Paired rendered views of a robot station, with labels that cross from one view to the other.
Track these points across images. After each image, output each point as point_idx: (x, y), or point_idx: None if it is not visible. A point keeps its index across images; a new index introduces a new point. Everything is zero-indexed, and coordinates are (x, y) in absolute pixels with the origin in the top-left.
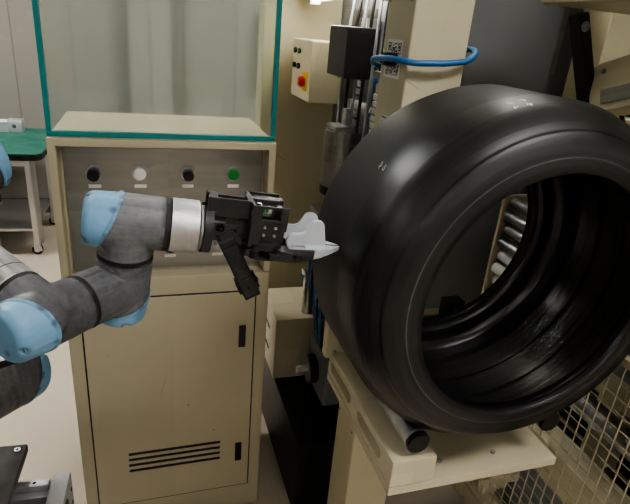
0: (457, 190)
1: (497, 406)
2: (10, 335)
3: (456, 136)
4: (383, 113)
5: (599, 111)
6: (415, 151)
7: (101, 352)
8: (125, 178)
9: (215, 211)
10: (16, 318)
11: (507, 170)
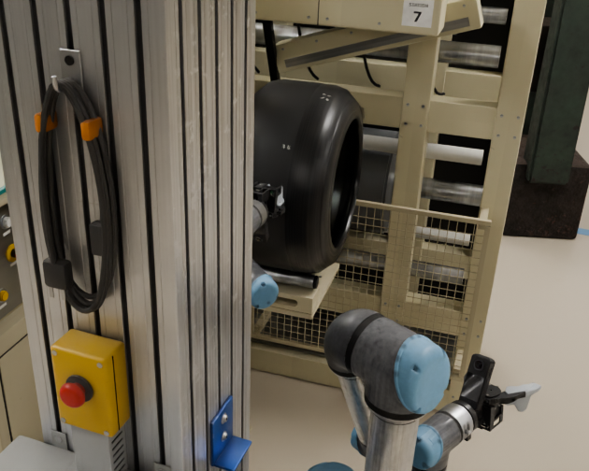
0: (334, 147)
1: (337, 244)
2: (273, 291)
3: (319, 121)
4: None
5: (343, 89)
6: (304, 135)
7: (16, 398)
8: None
9: (263, 201)
10: (273, 281)
11: (341, 130)
